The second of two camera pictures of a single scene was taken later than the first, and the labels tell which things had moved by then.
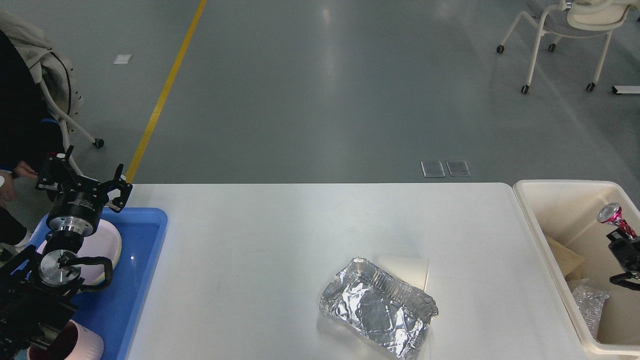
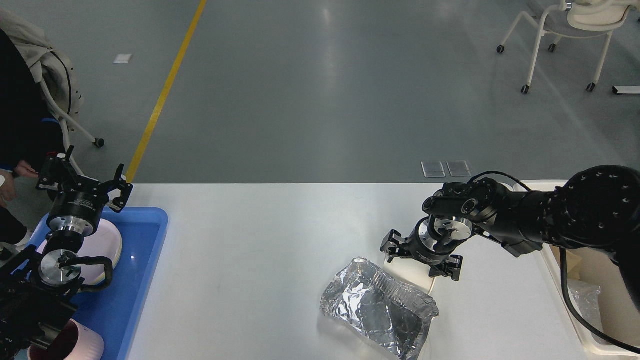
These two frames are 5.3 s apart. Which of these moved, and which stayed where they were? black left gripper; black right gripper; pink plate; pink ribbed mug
Moved: black right gripper
Stayed: pink plate; pink ribbed mug; black left gripper
